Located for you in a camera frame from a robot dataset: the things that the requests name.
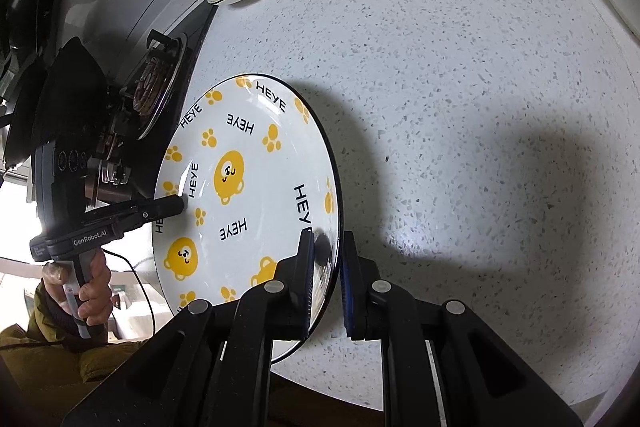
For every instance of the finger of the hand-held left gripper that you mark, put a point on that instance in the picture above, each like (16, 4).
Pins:
(150, 209)

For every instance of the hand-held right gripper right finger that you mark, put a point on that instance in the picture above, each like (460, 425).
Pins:
(349, 292)

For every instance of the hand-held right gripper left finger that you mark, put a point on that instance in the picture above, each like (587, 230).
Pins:
(307, 287)

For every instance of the person's left forearm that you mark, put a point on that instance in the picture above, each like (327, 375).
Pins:
(50, 372)

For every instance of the person's left hand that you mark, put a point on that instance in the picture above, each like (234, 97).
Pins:
(95, 292)

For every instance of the gas stove burner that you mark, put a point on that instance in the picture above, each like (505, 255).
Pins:
(152, 82)

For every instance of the black frying pan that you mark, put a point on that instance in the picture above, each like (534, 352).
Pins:
(75, 92)

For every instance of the black glass gas stove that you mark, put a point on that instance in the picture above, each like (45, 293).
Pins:
(195, 42)

